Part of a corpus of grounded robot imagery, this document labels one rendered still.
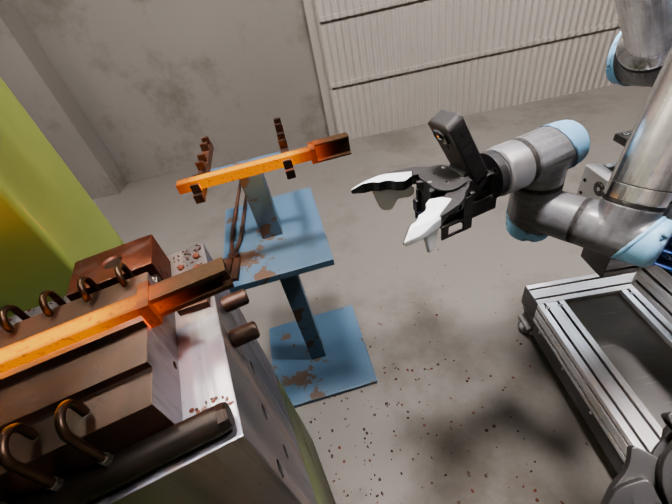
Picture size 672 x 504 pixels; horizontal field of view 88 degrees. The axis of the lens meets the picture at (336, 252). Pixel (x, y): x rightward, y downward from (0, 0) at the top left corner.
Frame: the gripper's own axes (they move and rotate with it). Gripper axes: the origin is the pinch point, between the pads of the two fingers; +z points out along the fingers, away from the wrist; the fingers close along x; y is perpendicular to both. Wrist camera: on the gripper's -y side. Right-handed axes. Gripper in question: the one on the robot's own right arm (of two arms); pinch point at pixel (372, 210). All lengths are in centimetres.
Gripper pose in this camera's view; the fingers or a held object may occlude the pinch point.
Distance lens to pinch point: 47.7
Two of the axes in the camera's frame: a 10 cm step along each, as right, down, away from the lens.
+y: 1.8, 7.4, 6.4
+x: -3.9, -5.5, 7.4
